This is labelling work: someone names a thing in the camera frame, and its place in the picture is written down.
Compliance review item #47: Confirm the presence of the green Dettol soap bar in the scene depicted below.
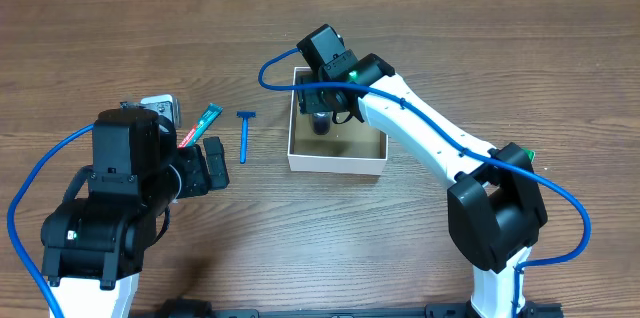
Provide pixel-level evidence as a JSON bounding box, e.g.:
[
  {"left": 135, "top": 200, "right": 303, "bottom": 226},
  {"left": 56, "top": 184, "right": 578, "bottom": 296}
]
[{"left": 523, "top": 148, "right": 535, "bottom": 162}]

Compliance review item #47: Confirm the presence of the right blue cable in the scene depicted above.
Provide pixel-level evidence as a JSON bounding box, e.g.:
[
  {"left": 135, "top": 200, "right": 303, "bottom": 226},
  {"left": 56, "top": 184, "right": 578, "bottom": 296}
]
[{"left": 257, "top": 47, "right": 593, "bottom": 318}]

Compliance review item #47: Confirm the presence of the green toothpaste tube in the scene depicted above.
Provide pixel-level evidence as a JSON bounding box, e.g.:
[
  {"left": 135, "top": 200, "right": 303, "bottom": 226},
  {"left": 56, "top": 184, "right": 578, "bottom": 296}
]
[{"left": 178, "top": 103, "right": 223, "bottom": 148}]

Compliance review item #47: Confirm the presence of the blue disposable razor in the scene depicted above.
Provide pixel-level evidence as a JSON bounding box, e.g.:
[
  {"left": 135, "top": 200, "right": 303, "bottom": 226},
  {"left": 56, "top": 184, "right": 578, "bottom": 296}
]
[{"left": 237, "top": 111, "right": 256, "bottom": 164}]

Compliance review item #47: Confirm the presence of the clear hand wash bottle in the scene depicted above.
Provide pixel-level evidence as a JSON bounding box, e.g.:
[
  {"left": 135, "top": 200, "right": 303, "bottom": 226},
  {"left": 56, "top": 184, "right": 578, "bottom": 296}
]
[{"left": 311, "top": 112, "right": 332, "bottom": 135}]

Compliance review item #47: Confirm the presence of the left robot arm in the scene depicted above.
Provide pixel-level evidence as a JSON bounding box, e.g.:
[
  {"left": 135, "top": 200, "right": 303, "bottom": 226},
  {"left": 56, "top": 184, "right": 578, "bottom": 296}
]
[{"left": 41, "top": 107, "right": 230, "bottom": 317}]

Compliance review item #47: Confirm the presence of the white cardboard box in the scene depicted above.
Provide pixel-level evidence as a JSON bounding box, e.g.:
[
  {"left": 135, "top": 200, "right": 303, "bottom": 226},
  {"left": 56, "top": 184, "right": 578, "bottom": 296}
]
[{"left": 287, "top": 93, "right": 388, "bottom": 176}]

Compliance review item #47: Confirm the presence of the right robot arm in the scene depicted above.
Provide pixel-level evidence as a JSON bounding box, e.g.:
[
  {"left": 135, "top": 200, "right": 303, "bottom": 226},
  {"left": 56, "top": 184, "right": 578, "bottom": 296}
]
[{"left": 296, "top": 24, "right": 548, "bottom": 317}]

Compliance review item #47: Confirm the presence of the left blue cable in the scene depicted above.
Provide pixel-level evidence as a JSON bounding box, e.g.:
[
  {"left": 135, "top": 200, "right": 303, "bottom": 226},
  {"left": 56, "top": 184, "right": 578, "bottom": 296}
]
[{"left": 6, "top": 124, "right": 96, "bottom": 318}]

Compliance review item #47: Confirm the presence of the blue cable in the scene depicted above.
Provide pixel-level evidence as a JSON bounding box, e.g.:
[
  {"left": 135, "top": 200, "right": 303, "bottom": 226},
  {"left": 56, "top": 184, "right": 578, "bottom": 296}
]
[
  {"left": 6, "top": 124, "right": 96, "bottom": 318},
  {"left": 257, "top": 47, "right": 593, "bottom": 318}
]

